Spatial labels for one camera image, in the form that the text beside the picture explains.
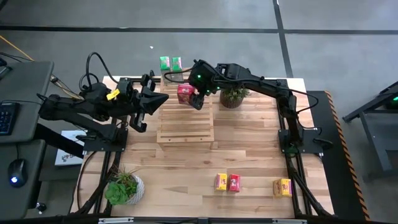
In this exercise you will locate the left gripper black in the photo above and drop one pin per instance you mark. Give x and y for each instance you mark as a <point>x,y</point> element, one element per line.
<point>132,93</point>

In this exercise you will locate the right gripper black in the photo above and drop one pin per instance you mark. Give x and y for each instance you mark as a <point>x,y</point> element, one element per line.
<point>202,77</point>

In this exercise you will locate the red cereal box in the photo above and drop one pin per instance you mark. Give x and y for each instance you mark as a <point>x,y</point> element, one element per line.
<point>234,183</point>
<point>185,93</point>

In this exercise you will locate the green cereal box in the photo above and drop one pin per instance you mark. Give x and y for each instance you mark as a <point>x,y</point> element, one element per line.
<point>177,63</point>
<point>164,63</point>

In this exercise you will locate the yellow cereal box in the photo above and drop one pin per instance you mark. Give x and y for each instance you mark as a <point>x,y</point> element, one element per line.
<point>283,187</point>
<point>221,182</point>

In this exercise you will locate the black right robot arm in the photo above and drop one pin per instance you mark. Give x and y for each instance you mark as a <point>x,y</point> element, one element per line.
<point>264,85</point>

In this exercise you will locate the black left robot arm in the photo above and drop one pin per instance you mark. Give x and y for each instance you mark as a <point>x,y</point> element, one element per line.
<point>71,109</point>

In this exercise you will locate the yellow tag on arm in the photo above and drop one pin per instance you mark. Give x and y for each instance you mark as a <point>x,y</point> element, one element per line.
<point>113,94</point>

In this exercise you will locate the wooden slatted shelf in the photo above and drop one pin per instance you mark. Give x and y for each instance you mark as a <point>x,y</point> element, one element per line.
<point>186,124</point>

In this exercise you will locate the black table clamp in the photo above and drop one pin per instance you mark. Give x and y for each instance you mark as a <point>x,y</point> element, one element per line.
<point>151,72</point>

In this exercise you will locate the bushy plant in ribbed pot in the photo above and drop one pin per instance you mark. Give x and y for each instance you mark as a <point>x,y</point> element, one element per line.
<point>231,99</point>

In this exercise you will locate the succulent plant in white pot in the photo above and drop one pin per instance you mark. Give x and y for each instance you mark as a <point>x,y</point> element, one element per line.
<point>119,191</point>

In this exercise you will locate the white printed box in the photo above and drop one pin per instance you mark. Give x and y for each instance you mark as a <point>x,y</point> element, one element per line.
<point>66,155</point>

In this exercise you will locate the black diagonal support bar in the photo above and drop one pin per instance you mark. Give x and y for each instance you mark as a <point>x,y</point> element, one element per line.
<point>59,141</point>

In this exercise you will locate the grey desk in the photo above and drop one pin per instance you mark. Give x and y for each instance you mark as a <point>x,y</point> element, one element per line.
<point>28,93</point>
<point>31,199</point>

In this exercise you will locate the black keyboard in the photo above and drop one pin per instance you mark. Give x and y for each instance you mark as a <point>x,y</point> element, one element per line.
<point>7,118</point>

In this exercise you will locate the dark device on desk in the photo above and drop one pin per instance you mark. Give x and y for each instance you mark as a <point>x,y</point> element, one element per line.
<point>3,70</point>

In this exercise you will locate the black computer mouse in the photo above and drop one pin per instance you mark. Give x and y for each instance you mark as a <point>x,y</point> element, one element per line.
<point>17,172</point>

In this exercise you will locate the black round knob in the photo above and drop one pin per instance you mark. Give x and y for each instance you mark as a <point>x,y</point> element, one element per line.
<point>40,207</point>

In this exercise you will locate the black mat with striped edge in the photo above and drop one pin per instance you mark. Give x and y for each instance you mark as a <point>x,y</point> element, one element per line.
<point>332,193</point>

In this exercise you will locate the grey metal stand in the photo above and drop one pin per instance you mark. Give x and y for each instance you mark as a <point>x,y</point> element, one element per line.
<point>377,146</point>

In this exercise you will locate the black device with green light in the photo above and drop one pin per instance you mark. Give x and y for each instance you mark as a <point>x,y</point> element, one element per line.
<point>390,102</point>

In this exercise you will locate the silver metal bracket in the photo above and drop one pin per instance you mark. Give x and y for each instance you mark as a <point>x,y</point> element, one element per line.
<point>289,221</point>
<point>115,220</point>

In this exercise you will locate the black aluminium table frame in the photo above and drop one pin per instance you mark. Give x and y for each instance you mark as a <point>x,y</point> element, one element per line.
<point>298,186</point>

